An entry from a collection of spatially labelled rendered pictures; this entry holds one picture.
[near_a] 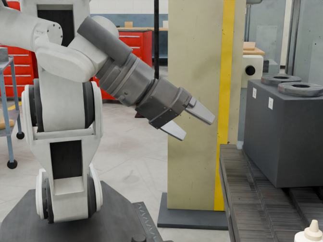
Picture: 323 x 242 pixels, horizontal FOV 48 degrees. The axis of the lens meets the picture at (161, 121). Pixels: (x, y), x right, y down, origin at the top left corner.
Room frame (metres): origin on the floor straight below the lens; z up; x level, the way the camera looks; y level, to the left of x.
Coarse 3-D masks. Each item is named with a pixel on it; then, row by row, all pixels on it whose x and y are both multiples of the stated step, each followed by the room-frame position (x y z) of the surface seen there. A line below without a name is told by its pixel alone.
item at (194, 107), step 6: (192, 96) 0.67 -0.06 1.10; (192, 102) 0.65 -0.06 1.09; (198, 102) 0.66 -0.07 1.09; (186, 108) 0.64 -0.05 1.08; (192, 108) 0.65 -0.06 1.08; (198, 108) 0.65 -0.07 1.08; (204, 108) 0.66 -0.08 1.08; (192, 114) 0.65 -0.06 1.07; (198, 114) 0.65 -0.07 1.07; (204, 114) 0.65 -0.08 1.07; (210, 114) 0.66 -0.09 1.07; (204, 120) 0.65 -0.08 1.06; (210, 120) 0.65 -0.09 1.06
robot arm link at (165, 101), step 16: (144, 64) 0.68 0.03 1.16; (128, 80) 0.65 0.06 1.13; (144, 80) 0.65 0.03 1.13; (160, 80) 0.67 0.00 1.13; (112, 96) 0.67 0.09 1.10; (128, 96) 0.65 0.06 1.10; (144, 96) 0.67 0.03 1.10; (160, 96) 0.65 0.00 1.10; (176, 96) 0.65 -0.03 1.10; (144, 112) 0.69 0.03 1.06; (160, 112) 0.67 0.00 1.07; (176, 112) 0.64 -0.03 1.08
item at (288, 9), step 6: (288, 0) 8.31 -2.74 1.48; (288, 6) 8.31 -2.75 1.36; (288, 12) 8.31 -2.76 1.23; (288, 18) 8.31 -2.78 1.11; (288, 24) 8.31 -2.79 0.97; (288, 30) 8.31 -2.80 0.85; (282, 42) 8.31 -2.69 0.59; (282, 48) 8.31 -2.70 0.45; (282, 54) 8.31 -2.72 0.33; (282, 60) 8.31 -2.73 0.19
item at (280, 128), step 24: (264, 96) 0.78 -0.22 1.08; (288, 96) 0.70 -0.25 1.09; (312, 96) 0.70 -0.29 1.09; (264, 120) 0.76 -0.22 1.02; (288, 120) 0.68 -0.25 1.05; (312, 120) 0.68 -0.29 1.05; (264, 144) 0.75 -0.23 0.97; (288, 144) 0.68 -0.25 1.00; (312, 144) 0.68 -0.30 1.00; (264, 168) 0.74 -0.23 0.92; (288, 168) 0.68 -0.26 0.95; (312, 168) 0.68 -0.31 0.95
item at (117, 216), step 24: (24, 216) 1.13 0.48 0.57; (96, 216) 1.13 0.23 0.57; (120, 216) 1.13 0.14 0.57; (0, 240) 0.99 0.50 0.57; (24, 240) 0.99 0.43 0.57; (48, 240) 0.99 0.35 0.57; (72, 240) 0.99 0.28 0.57; (96, 240) 0.99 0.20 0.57; (120, 240) 0.99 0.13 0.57; (144, 240) 0.87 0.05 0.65
